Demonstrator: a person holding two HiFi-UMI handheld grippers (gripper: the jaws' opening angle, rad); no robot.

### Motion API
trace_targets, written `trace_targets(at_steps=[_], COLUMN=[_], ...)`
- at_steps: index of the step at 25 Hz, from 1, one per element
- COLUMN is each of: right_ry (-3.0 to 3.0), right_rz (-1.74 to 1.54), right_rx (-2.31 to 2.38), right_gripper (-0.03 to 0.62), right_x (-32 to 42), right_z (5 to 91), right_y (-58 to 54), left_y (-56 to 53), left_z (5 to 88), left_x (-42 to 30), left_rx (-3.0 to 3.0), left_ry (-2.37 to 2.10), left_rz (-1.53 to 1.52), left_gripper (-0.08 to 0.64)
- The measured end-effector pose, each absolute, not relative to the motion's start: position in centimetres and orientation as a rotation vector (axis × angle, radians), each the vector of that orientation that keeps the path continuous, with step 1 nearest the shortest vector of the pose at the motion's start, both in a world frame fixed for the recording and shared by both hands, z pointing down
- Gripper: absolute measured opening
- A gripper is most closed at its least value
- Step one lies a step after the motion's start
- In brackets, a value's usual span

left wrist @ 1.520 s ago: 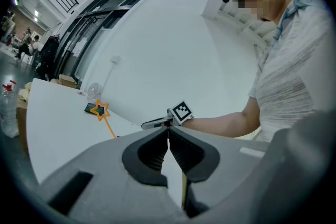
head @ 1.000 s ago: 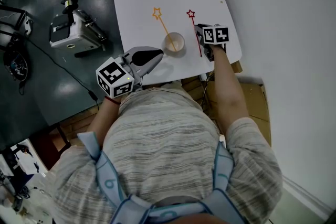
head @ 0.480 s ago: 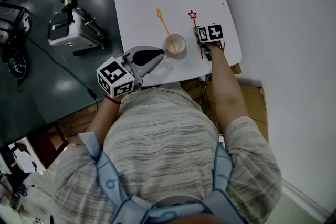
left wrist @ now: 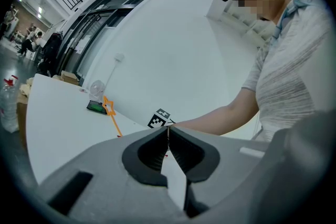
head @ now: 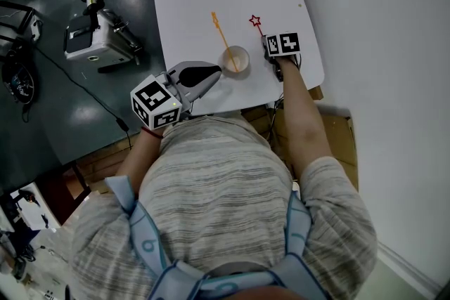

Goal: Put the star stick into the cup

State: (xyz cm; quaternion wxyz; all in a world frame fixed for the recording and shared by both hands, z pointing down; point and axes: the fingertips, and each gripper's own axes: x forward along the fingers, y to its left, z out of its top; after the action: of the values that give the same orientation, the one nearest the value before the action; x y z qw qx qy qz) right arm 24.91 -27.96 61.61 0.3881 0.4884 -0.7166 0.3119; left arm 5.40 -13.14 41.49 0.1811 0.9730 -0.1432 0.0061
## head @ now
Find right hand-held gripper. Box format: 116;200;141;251
262;32;302;82

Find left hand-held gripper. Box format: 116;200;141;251
130;60;223;131

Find red star stirrer stick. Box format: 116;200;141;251
248;14;264;37

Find white mug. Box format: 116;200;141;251
218;45;250;79

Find orange star stirrer stick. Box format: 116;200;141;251
210;11;240;73

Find person's right forearm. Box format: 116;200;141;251
277;58;333;176

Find person's left forearm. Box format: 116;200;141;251
115;126;165;194

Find silver hard case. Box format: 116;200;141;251
63;8;143;74

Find grey striped shirt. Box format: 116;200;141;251
72;114;379;300

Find large flat cardboard sheet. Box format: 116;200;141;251
272;105;359;190

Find dark brown cabinet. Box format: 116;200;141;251
38;161;92;226

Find round black bag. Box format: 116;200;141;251
1;51;36;105

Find white power strip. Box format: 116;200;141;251
30;20;43;41

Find white box with black figures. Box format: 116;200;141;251
10;181;60;231

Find red wrist string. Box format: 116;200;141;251
140;126;165;140

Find black floor cable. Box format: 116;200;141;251
33;45;133;150

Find bundle of thin cables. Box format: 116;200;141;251
266;93;285;145

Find black camera handle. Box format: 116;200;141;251
81;0;106;31

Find light blue harness straps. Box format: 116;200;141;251
104;175;328;300

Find black metal frame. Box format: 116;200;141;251
0;0;36;46

